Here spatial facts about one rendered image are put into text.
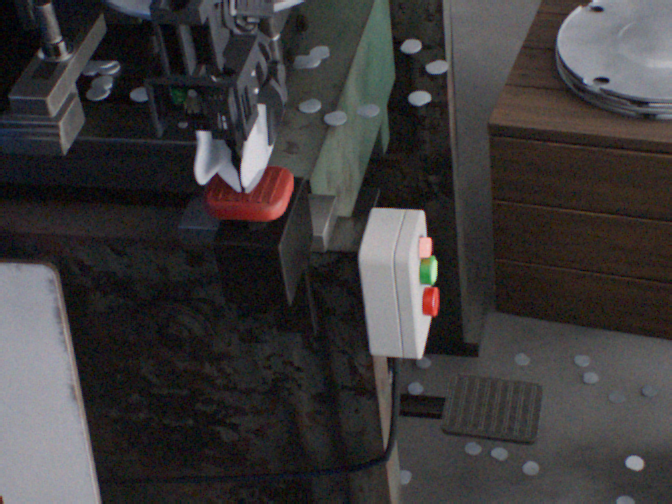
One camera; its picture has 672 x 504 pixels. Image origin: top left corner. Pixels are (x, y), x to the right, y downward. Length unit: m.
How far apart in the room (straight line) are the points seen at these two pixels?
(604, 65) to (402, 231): 0.72
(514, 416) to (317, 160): 0.55
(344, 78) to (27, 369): 0.44
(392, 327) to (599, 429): 0.68
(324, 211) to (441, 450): 0.70
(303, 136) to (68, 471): 0.44
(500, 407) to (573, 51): 0.51
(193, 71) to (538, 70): 1.01
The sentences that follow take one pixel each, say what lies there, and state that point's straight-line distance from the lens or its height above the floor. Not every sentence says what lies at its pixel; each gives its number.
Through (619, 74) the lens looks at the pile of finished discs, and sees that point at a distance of 1.87.
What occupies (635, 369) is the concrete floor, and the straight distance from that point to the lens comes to 1.97.
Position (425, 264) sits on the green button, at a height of 0.59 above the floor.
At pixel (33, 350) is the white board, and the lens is 1.40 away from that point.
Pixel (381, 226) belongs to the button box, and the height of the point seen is 0.63.
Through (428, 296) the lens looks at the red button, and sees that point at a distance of 1.27.
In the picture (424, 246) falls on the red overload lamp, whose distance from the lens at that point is 1.23.
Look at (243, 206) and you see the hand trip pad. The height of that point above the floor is 0.74.
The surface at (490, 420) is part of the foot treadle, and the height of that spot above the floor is 0.14.
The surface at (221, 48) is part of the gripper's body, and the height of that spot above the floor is 0.90.
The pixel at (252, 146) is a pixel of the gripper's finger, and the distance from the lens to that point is 1.05.
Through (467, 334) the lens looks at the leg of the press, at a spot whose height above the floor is 0.03.
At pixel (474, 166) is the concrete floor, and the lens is 2.33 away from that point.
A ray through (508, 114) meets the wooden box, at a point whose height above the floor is 0.35.
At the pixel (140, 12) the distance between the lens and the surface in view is 1.29.
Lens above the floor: 1.41
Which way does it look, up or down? 40 degrees down
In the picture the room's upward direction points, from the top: 8 degrees counter-clockwise
